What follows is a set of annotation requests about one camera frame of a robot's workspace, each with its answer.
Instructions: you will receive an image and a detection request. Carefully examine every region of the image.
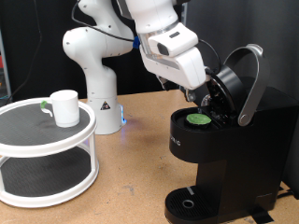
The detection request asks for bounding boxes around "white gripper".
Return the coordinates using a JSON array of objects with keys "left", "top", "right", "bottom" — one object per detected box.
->
[{"left": 139, "top": 46, "right": 209, "bottom": 104}]

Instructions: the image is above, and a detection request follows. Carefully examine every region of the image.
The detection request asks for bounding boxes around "green reusable coffee pod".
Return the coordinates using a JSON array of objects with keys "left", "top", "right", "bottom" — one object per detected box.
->
[{"left": 185, "top": 113, "right": 213, "bottom": 129}]

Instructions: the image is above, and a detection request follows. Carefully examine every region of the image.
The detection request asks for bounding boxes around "black Keurig coffee machine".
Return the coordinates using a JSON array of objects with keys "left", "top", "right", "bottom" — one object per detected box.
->
[{"left": 164, "top": 43, "right": 299, "bottom": 224}]

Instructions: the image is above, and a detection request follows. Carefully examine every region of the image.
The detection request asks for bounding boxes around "black backdrop curtain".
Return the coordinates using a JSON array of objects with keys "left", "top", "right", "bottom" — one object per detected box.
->
[{"left": 0, "top": 0, "right": 183, "bottom": 101}]

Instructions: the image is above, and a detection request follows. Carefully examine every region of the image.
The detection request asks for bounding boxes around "white two-tier turntable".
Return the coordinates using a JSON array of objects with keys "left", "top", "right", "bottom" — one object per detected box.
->
[{"left": 0, "top": 96, "right": 100, "bottom": 209}]

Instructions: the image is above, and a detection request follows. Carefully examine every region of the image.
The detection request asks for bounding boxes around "black tape strip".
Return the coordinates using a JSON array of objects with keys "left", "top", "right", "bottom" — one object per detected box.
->
[{"left": 247, "top": 206, "right": 275, "bottom": 224}]

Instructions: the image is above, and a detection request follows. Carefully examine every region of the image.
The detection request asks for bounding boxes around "white mug green handle tape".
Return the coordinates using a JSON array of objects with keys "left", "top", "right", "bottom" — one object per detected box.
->
[{"left": 39, "top": 89, "right": 80, "bottom": 129}]

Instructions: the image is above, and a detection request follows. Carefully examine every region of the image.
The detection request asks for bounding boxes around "black power cord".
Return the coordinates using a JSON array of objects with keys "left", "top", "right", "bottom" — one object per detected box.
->
[{"left": 275, "top": 188, "right": 295, "bottom": 200}]

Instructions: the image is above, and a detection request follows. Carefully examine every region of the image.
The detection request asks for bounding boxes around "grey metal post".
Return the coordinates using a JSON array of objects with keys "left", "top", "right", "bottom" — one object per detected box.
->
[{"left": 0, "top": 27, "right": 13, "bottom": 101}]

